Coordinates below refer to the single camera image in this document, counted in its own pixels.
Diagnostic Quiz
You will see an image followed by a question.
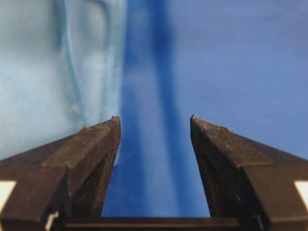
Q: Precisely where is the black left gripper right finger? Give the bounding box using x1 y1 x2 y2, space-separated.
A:
190 117 308 231

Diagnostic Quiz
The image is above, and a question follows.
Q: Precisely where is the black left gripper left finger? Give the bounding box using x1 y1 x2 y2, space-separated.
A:
0 116 121 231

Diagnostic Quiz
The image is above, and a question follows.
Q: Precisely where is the light blue towel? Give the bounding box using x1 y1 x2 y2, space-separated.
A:
0 0 127 159

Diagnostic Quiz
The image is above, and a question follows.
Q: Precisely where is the blue table cloth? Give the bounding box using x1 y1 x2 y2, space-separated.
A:
103 0 308 217

